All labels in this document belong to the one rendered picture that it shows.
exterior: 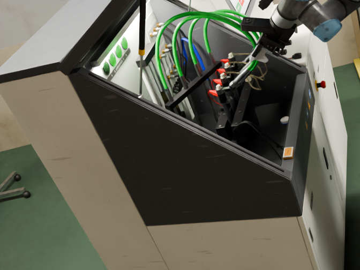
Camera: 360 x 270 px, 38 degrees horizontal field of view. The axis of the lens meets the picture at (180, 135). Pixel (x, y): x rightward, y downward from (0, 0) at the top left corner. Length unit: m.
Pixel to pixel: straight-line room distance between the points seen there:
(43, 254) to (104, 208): 1.59
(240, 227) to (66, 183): 0.65
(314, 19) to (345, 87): 2.33
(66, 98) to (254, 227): 0.77
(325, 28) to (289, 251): 0.78
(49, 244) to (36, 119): 1.85
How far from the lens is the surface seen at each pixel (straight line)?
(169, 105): 2.00
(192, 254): 2.04
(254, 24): 1.73
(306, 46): 2.36
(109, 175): 1.87
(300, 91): 2.10
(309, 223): 1.89
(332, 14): 1.62
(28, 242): 3.72
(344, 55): 4.15
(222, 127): 1.98
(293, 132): 1.88
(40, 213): 3.92
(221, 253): 1.99
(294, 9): 1.62
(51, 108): 1.77
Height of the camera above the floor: 2.01
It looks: 30 degrees down
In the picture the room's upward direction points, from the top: 23 degrees counter-clockwise
